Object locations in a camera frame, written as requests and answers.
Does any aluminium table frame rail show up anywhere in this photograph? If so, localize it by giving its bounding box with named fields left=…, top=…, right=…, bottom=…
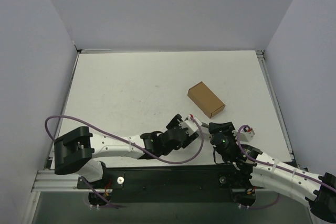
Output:
left=31, top=49, right=293, bottom=193

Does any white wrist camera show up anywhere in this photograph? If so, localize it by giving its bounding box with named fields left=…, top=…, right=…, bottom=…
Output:
left=179, top=114, right=203, bottom=136
left=237, top=126, right=255, bottom=143

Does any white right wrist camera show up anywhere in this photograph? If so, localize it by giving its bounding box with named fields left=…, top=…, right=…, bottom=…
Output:
left=237, top=126, right=255, bottom=143

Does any brown folded cardboard box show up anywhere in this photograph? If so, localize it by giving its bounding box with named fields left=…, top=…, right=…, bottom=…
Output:
left=187, top=82, right=226, bottom=119

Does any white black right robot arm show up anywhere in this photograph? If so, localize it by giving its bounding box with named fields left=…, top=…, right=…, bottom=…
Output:
left=208, top=122, right=335, bottom=223

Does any white paper box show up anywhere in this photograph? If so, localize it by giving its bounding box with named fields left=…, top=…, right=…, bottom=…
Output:
left=197, top=122, right=212, bottom=142

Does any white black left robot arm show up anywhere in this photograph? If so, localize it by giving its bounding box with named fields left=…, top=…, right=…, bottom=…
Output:
left=54, top=114, right=202, bottom=188

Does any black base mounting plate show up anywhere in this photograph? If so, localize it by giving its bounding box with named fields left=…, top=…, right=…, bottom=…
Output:
left=87, top=165, right=256, bottom=206

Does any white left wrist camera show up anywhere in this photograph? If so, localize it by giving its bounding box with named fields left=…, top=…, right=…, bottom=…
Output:
left=179, top=114, right=203, bottom=136

